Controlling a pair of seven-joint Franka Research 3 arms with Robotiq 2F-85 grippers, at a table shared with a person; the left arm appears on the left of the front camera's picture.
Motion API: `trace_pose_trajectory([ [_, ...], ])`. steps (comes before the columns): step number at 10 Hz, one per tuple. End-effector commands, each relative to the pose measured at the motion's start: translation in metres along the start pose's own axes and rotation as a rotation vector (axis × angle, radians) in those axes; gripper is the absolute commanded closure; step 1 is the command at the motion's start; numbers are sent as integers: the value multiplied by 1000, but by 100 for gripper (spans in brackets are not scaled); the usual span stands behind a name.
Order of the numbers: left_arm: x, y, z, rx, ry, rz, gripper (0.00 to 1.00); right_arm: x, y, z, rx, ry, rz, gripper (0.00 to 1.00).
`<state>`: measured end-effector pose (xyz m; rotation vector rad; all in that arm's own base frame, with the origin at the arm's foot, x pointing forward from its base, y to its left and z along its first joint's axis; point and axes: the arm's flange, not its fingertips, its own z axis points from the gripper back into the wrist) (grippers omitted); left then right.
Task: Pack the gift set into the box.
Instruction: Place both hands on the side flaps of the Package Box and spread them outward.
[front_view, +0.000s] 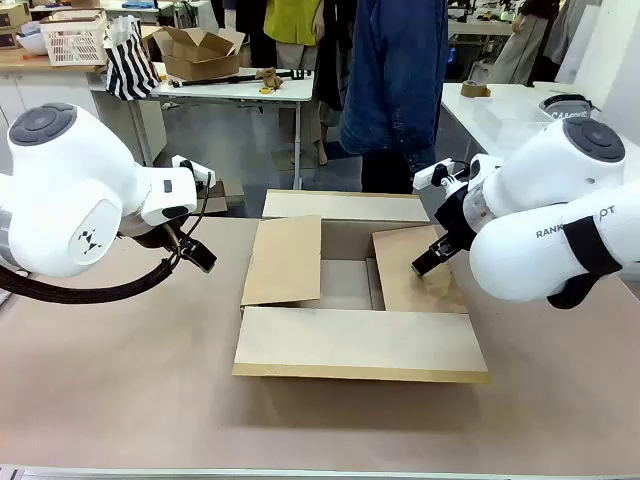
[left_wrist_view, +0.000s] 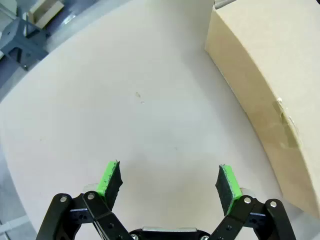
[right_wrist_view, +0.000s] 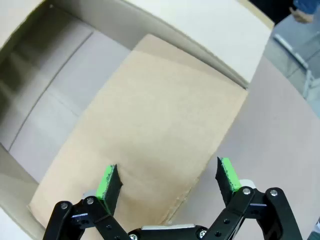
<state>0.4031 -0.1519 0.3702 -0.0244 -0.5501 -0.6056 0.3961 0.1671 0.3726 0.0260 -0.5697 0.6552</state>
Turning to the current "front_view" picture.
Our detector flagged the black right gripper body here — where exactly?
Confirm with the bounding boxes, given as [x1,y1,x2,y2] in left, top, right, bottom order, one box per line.
[432,187,479,247]

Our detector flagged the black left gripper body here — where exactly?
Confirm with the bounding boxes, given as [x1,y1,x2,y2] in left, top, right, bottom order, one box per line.
[115,215,180,253]

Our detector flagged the brown cardboard shipping box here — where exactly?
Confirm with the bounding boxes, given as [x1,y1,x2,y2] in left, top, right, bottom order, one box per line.
[231,188,491,385]

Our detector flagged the brown packing tape roll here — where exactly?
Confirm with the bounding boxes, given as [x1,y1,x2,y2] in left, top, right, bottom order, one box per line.
[459,78,492,99]

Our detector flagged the open empty cardboard box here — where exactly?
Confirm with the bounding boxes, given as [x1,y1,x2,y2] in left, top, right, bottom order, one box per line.
[152,25,247,82]

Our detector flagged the white glossy table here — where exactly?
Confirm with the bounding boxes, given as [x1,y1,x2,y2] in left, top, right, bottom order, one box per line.
[440,81,609,174]

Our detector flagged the grey round bag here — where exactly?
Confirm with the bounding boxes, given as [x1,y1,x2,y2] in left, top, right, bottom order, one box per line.
[538,93,601,121]

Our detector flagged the person in denim shirt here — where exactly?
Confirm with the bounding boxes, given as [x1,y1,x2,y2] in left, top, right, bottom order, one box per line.
[339,0,450,194]

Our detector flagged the white desk with grey legs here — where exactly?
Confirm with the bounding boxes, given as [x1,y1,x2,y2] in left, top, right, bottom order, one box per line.
[149,62,316,190]

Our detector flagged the black white striped bag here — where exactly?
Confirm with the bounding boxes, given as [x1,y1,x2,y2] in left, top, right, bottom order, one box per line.
[102,14,162,103]

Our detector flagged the long black rod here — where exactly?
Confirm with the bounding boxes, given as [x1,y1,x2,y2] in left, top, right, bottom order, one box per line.
[169,69,314,89]

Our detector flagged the person in grey skirt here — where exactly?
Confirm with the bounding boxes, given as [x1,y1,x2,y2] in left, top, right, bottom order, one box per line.
[492,0,551,85]

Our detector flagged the crumpled brown paper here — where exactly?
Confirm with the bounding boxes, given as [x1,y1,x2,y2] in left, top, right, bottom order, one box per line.
[254,67,282,90]

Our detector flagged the white plastic basket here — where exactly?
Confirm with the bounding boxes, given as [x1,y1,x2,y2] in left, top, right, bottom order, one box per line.
[39,10,110,68]

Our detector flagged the wooden top white cabinet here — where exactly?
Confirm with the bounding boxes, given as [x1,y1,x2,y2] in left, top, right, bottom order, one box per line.
[0,48,169,176]

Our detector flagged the person in yellow vest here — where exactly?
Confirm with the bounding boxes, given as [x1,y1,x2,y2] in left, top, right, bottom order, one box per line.
[249,0,351,167]

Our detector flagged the stacked small cardboard boxes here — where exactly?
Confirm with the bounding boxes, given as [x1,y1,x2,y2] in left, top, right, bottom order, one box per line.
[0,2,32,50]

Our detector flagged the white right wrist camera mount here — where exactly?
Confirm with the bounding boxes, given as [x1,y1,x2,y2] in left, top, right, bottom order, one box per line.
[412,158,474,194]

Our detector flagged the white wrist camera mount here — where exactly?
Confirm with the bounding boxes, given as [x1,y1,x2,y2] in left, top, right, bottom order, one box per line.
[412,158,474,194]
[171,155,217,190]

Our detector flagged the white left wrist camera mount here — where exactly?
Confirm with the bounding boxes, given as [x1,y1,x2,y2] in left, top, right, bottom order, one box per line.
[171,155,217,190]

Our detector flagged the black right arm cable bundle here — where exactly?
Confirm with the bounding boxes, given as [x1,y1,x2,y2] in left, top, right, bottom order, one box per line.
[545,214,625,310]

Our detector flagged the aluminium table edge rail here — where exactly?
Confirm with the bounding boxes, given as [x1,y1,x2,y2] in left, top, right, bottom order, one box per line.
[0,464,640,480]

